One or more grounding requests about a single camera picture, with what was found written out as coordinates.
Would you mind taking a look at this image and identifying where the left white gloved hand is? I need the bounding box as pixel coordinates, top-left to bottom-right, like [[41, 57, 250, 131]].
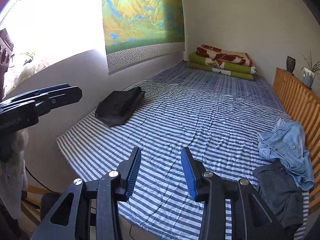
[[1, 129, 28, 219]]

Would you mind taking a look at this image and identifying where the dark grey crumpled garment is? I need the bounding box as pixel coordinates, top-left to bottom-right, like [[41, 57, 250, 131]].
[[253, 160, 304, 234]]

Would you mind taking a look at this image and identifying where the folded dark grey garment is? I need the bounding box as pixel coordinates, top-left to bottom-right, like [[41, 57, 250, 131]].
[[94, 87, 145, 127]]

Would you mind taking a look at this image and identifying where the light blue denim shirt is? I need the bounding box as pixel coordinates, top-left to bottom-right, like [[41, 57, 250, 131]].
[[257, 119, 315, 191]]

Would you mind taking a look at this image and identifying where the blue white striped bedsheet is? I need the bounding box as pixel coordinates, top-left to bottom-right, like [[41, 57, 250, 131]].
[[56, 62, 292, 239]]

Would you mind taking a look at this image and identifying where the green folded quilt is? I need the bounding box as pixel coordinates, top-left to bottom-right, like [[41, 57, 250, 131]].
[[188, 52, 257, 81]]

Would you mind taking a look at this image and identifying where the potted plant white pot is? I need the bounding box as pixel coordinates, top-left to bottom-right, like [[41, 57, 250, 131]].
[[301, 51, 319, 89]]

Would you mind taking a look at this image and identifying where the red beige folded blanket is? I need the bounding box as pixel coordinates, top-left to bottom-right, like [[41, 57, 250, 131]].
[[196, 44, 254, 67]]

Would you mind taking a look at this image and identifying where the dark ceramic vase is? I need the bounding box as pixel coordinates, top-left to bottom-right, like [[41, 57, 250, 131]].
[[286, 56, 296, 74]]

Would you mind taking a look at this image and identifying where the black cable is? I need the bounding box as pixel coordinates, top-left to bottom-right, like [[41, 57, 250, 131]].
[[24, 166, 58, 196]]

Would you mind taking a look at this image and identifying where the wooden slatted bed rail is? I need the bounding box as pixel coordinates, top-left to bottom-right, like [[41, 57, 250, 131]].
[[272, 68, 320, 213]]

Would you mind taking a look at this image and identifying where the landscape painting wall scroll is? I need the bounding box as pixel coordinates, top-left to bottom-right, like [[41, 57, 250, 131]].
[[102, 0, 185, 74]]

